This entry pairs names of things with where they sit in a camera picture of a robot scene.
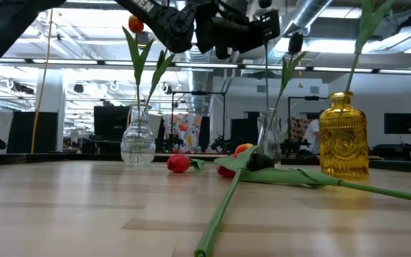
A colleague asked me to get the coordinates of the narrow black partition panel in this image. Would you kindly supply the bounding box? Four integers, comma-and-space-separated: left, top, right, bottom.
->
230, 117, 260, 153

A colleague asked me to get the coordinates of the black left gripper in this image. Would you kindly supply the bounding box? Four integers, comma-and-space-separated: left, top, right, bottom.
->
194, 0, 281, 60

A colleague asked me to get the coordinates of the black wall monitor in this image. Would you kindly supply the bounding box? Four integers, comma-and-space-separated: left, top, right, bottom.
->
384, 113, 411, 135

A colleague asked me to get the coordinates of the black desk monitor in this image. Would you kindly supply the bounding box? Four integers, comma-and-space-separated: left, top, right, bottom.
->
93, 105, 132, 142

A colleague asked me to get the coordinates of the wide black partition panel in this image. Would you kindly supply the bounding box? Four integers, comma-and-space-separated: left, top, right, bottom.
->
6, 111, 59, 154

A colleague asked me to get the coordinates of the floral patterned cloth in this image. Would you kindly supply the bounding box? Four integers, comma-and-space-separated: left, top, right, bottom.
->
162, 113, 203, 153

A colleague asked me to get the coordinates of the long ceiling light strip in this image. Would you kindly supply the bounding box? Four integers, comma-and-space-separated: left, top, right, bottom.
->
0, 58, 411, 75

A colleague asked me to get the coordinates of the black desk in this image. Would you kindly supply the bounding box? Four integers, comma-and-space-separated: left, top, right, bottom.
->
372, 143, 411, 162

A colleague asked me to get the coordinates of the tall slim clear glass vase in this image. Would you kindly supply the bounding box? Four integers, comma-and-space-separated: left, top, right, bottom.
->
256, 109, 282, 168

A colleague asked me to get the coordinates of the yellow hanging cord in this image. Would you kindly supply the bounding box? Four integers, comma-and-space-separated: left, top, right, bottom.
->
30, 9, 54, 155

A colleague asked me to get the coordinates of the round ribbed clear glass vase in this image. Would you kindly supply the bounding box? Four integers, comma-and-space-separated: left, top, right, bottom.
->
120, 104, 156, 167

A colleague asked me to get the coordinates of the black stand frame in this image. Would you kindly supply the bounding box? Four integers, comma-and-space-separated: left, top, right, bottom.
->
287, 95, 331, 151
170, 91, 227, 153

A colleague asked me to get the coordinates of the person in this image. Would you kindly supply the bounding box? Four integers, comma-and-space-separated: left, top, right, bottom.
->
303, 119, 321, 155

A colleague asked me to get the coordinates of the black artificial tulip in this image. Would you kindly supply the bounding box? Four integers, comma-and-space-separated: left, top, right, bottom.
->
264, 31, 308, 154
239, 153, 411, 206

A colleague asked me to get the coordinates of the amber yellow glass vase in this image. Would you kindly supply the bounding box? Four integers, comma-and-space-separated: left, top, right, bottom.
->
318, 91, 370, 180

